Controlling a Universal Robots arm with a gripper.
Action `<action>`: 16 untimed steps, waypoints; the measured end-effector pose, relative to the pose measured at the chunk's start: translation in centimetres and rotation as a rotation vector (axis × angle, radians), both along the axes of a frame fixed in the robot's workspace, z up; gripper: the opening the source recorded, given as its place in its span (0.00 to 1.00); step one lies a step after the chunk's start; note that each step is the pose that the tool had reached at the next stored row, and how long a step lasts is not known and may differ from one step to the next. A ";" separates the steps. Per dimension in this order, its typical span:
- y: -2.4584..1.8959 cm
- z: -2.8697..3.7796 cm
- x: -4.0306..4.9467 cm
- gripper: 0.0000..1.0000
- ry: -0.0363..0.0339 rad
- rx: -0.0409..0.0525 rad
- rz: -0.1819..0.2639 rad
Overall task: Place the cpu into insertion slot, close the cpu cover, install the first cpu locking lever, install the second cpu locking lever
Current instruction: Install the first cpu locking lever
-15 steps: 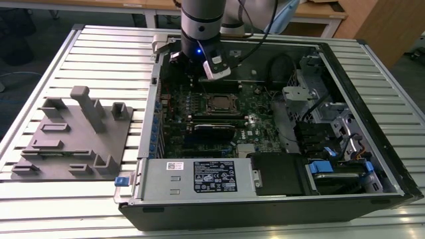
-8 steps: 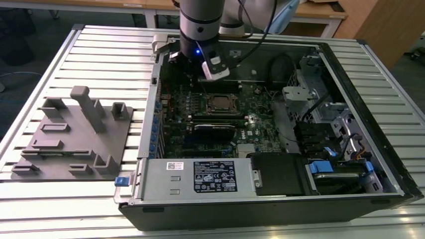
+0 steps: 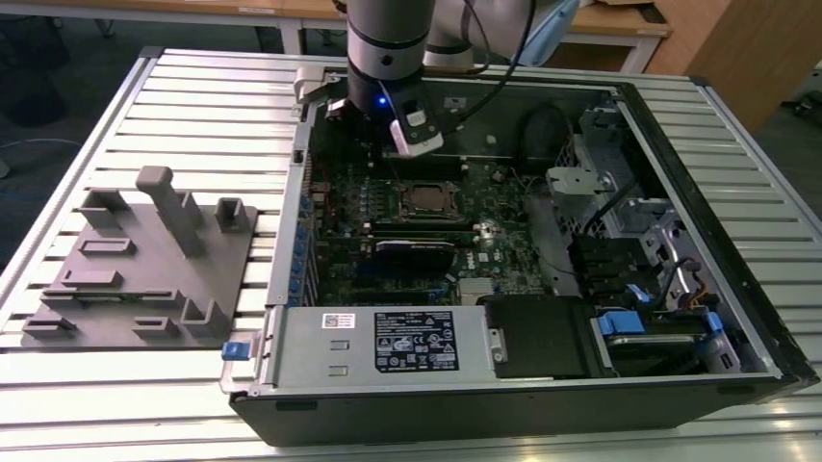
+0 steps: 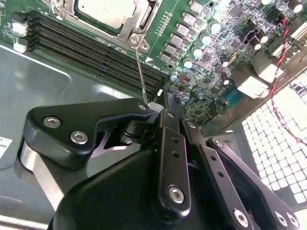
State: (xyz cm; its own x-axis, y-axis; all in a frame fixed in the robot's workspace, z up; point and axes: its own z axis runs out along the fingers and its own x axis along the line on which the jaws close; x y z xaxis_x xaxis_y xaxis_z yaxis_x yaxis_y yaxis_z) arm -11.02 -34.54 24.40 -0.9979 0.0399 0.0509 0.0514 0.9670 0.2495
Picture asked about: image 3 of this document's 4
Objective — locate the CPU socket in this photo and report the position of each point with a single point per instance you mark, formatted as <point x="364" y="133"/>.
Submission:
<point x="405" y="217"/>

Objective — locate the blue power supply latch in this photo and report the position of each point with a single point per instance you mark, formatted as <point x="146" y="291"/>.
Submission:
<point x="234" y="351"/>

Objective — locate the silver drive cage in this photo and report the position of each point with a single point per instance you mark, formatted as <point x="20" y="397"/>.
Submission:
<point x="578" y="180"/>

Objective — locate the black PC case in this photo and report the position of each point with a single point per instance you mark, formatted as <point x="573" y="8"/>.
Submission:
<point x="450" y="418"/>

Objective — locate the green RAM stick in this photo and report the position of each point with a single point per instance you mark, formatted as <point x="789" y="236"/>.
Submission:
<point x="110" y="298"/>

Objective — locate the silver power supply unit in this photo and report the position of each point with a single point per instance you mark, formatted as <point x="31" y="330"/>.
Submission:
<point x="302" y="356"/>

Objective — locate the silver chipset heatsink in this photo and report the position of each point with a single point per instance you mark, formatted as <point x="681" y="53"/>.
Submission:
<point x="479" y="287"/>

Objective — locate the blue plastic clip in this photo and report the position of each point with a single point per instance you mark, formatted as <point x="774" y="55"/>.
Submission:
<point x="711" y="321"/>

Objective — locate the green motherboard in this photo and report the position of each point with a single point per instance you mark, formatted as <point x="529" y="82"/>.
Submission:
<point x="507" y="245"/>

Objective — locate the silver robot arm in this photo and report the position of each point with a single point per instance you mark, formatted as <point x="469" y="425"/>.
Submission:
<point x="386" y="38"/>

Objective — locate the silver CPU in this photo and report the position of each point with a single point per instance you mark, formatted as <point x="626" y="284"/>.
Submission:
<point x="430" y="199"/>

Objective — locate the black hard disk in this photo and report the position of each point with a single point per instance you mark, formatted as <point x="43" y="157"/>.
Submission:
<point x="649" y="356"/>

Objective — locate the grey parts rack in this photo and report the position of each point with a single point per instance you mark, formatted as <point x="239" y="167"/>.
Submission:
<point x="160" y="269"/>

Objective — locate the black graphics card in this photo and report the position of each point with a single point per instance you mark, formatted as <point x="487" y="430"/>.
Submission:
<point x="414" y="260"/>

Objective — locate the wooden desk white frame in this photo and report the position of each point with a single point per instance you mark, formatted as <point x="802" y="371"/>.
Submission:
<point x="617" y="26"/>
<point x="160" y="5"/>

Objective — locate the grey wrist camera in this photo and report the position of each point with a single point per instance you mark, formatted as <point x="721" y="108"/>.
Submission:
<point x="336" y="111"/>

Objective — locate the white case label sticker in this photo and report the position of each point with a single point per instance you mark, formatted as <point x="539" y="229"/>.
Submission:
<point x="455" y="100"/>

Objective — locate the wooden cabinet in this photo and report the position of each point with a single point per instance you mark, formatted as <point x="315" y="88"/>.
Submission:
<point x="738" y="48"/>

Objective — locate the grey case latch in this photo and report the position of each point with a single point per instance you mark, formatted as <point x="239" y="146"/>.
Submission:
<point x="308" y="84"/>

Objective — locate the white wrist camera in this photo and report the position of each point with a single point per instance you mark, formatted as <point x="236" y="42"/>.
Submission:
<point x="421" y="142"/>

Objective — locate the black plastic shroud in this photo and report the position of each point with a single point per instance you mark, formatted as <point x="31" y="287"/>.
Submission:
<point x="546" y="337"/>

